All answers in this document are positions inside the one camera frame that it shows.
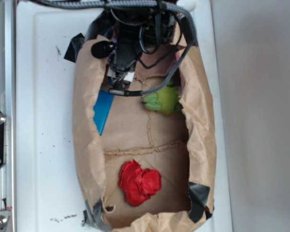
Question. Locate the red crumpled paper ball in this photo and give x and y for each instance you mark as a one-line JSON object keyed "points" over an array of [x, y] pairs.
{"points": [[138, 184]]}

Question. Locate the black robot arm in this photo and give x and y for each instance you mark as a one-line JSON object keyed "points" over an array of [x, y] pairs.
{"points": [[134, 28]]}

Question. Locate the aluminium frame rail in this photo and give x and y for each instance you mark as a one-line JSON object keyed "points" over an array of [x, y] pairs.
{"points": [[7, 104]]}

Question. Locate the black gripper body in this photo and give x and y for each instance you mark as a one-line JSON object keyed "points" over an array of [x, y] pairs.
{"points": [[123, 63]]}

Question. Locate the brown paper bag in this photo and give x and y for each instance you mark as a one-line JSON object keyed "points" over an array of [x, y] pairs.
{"points": [[181, 146]]}

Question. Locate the green plush frog toy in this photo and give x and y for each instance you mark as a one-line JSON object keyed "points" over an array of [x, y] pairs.
{"points": [[164, 101]]}

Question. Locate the blue rectangular block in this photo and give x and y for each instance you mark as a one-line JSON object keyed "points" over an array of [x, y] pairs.
{"points": [[101, 109]]}

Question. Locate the white plastic tray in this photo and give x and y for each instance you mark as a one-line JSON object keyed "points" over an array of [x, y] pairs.
{"points": [[49, 197]]}

